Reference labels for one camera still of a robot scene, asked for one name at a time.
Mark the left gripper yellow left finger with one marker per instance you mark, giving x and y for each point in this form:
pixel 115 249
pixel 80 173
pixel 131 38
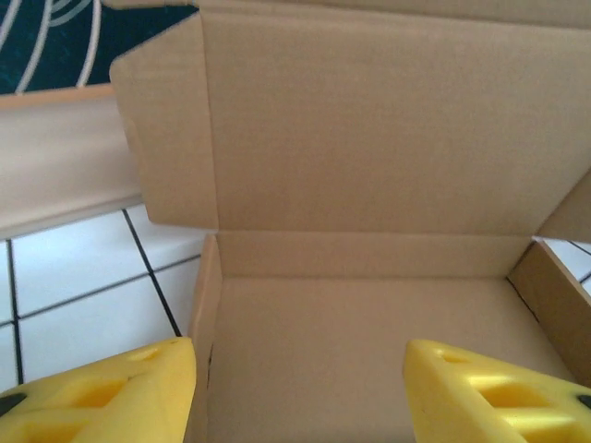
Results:
pixel 115 397

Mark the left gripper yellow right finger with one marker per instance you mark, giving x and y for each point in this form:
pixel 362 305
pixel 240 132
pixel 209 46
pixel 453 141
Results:
pixel 485 401

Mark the brown cardboard box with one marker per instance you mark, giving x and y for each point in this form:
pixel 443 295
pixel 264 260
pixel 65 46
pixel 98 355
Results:
pixel 346 138

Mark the framed picture white leaf lines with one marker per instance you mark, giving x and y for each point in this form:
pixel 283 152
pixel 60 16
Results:
pixel 46 46

